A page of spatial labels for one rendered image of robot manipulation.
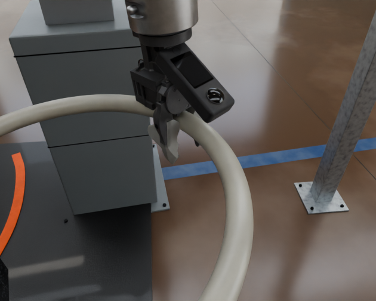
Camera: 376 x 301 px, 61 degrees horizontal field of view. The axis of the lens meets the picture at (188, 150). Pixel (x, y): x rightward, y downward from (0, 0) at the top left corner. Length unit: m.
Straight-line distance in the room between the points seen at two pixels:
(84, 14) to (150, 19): 0.77
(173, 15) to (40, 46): 0.77
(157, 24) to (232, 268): 0.28
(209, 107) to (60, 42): 0.77
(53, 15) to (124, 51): 0.24
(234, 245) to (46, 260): 1.23
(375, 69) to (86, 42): 0.97
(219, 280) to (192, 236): 1.16
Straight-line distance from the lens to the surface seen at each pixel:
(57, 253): 1.50
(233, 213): 0.35
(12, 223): 1.68
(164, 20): 0.40
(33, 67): 1.16
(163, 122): 0.46
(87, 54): 1.11
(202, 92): 0.41
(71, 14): 1.17
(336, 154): 1.49
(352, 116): 1.38
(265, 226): 1.53
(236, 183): 0.37
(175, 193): 1.62
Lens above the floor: 1.20
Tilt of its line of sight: 40 degrees down
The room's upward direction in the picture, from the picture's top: straight up
